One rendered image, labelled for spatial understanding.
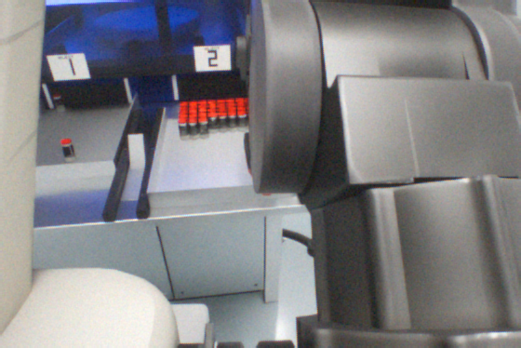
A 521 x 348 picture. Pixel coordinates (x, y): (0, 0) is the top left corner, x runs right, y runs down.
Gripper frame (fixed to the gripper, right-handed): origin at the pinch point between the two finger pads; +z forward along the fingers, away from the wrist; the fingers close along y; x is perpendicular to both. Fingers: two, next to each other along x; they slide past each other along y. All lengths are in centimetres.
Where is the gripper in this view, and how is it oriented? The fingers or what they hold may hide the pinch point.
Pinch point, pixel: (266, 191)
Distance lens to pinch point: 63.2
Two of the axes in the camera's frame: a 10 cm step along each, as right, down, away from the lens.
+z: 0.1, 8.2, 5.8
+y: -1.3, -5.7, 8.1
